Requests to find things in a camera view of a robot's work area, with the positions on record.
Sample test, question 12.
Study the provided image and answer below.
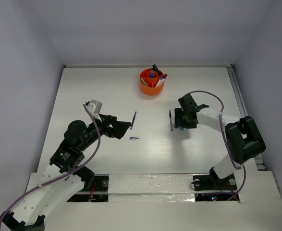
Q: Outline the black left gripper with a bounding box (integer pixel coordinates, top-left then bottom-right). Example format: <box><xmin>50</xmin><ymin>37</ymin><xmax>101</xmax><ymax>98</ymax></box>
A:
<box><xmin>80</xmin><ymin>112</ymin><xmax>131</xmax><ymax>150</ymax></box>

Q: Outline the blue ballpoint pen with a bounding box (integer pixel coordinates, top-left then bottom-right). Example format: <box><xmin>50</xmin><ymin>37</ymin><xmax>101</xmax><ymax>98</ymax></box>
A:
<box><xmin>169</xmin><ymin>110</ymin><xmax>173</xmax><ymax>131</ymax></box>

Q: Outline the red-capped white marker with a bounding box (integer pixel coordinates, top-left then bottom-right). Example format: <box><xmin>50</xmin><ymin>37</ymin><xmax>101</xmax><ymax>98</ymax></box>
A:
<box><xmin>160</xmin><ymin>74</ymin><xmax>168</xmax><ymax>84</ymax></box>

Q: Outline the blue-capped white marker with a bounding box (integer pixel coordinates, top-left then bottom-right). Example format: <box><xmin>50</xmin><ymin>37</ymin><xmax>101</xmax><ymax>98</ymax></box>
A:
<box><xmin>155</xmin><ymin>75</ymin><xmax>164</xmax><ymax>87</ymax></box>

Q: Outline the light green marker pen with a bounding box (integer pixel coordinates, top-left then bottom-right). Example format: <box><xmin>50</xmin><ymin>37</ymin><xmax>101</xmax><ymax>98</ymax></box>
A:
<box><xmin>140</xmin><ymin>78</ymin><xmax>148</xmax><ymax>86</ymax></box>

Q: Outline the pink highlighter black body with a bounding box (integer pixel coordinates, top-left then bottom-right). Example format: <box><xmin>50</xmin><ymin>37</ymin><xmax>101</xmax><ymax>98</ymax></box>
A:
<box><xmin>152</xmin><ymin>64</ymin><xmax>159</xmax><ymax>73</ymax></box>

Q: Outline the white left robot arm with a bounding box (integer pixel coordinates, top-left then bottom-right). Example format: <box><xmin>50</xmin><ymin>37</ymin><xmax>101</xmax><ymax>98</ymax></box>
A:
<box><xmin>0</xmin><ymin>115</ymin><xmax>131</xmax><ymax>231</ymax></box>

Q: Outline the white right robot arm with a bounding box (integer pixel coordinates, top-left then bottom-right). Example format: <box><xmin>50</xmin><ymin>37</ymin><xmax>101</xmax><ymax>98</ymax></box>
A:
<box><xmin>174</xmin><ymin>93</ymin><xmax>266</xmax><ymax>189</ymax></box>

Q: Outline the purple gel pen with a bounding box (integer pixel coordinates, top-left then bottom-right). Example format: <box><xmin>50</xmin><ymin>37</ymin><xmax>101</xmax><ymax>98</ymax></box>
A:
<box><xmin>130</xmin><ymin>111</ymin><xmax>137</xmax><ymax>130</ymax></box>

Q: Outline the orange round organizer container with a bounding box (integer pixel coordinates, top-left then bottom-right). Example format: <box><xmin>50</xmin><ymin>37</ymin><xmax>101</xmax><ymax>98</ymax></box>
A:
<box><xmin>139</xmin><ymin>68</ymin><xmax>164</xmax><ymax>96</ymax></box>

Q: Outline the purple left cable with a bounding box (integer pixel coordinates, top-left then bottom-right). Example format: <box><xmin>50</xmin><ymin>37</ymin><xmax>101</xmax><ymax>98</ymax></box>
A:
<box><xmin>0</xmin><ymin>103</ymin><xmax>102</xmax><ymax>231</ymax></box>

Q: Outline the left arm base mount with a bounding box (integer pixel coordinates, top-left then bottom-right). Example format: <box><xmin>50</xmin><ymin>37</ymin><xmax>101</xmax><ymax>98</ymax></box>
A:
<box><xmin>67</xmin><ymin>175</ymin><xmax>109</xmax><ymax>203</ymax></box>

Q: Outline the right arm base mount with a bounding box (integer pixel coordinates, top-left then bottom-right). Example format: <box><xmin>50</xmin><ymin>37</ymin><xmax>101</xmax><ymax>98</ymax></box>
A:
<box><xmin>190</xmin><ymin>167</ymin><xmax>240</xmax><ymax>202</ymax></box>

